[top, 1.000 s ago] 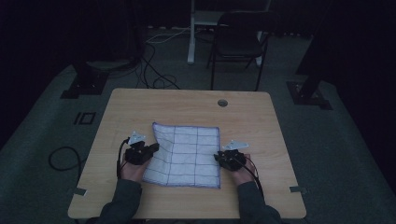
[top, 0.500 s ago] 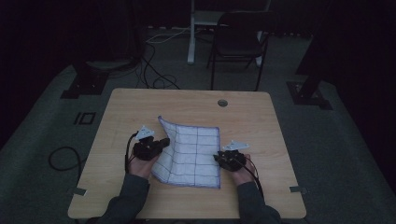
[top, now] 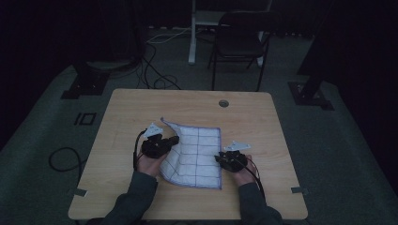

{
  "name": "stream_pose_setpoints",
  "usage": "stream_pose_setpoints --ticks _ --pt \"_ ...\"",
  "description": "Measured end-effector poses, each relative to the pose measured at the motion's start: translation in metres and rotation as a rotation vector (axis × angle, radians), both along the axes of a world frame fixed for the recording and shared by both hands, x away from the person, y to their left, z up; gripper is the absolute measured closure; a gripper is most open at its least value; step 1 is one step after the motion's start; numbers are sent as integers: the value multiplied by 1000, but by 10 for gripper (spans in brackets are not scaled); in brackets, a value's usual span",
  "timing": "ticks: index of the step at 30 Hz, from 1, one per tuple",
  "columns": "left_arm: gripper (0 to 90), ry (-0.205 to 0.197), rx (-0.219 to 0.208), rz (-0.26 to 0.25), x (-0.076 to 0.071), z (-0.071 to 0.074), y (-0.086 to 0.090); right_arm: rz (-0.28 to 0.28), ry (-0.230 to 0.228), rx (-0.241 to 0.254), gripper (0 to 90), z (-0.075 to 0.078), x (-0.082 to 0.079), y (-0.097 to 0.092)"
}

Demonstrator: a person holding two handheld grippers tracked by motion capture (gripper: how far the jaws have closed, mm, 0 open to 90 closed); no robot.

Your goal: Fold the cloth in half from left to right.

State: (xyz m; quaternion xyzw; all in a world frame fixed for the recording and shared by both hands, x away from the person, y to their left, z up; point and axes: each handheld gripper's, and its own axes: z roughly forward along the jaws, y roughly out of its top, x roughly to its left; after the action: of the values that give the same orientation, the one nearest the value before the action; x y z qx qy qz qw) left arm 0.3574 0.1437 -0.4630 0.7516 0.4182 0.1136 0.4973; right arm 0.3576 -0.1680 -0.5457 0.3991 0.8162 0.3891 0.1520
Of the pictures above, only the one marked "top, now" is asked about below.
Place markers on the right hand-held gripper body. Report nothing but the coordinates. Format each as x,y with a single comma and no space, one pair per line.
233,161

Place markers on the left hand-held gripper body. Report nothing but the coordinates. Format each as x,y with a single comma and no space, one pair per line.
155,146

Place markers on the white cloth with blue grid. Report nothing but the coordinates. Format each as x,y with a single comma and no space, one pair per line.
195,156

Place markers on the person's right hand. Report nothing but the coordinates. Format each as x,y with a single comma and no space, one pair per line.
244,176

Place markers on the person's left hand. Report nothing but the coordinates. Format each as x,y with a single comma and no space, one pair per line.
150,165

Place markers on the grey tape strip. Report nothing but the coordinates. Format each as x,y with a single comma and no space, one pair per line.
299,190
80,192

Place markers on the black folding chair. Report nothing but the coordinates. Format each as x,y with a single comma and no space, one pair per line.
241,43

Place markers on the black stand with base plate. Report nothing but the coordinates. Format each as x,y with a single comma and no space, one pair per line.
86,82
309,93

